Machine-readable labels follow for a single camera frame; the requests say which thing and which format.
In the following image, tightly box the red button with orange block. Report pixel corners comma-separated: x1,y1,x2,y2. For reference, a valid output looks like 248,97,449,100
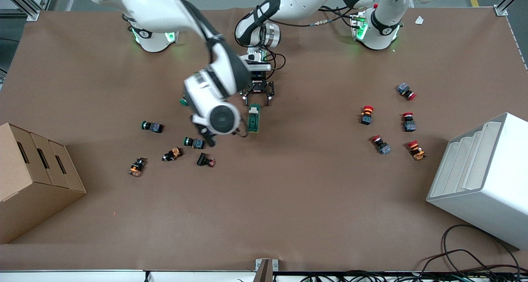
407,140,427,161

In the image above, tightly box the grey metal camera bracket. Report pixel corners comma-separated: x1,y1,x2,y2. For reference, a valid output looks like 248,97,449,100
255,258,279,282

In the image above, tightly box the black floor cables bundle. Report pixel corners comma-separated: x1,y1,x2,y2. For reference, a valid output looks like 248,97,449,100
299,224,528,282

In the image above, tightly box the white plastic bin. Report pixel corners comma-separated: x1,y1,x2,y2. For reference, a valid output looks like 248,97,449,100
426,112,528,250

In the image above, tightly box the black left base cable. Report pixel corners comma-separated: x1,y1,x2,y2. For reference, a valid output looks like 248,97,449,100
320,5,357,19

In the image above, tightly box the aluminium frame post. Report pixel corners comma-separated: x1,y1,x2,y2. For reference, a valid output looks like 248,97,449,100
493,0,528,17
0,0,56,22

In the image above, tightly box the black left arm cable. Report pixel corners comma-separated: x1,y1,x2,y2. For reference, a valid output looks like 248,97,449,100
235,5,359,74

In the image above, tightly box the green load switch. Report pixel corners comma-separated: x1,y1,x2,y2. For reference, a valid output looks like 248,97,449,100
247,104,262,134

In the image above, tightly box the orange black selector switch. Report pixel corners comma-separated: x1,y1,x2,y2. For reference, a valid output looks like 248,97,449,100
162,147,182,162
128,157,147,178

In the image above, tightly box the red emergency stop button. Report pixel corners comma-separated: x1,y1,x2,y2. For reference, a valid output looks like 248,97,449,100
360,105,375,126
370,135,391,155
402,112,417,133
397,83,417,101

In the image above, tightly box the black switch with red tip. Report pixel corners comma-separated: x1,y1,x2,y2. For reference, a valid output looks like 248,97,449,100
196,152,216,168

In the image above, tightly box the brown cardboard box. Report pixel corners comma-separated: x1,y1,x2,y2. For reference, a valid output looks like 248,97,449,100
0,123,87,244

